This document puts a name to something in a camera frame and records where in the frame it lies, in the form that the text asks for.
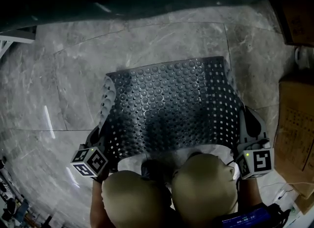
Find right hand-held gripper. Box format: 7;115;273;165
235;106;275;180

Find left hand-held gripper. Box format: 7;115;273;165
70;127;109;179

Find grey perforated bath mat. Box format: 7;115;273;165
98;55;246;160

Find person's left forearm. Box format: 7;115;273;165
89;179;111;228

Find person's right forearm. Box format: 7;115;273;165
239;177;262;208

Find grey marble floor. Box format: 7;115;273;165
0;0;296;228

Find cardboard box with label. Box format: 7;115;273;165
274;75;314;198

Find person's olive trousers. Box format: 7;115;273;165
102;153;239;228

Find black device with screen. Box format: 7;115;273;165
212;202;291;228

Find small cardboard box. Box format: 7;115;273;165
293;192;314;216

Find white mug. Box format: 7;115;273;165
294;46;314;70

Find plain brown cardboard box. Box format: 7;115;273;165
268;0;314;48

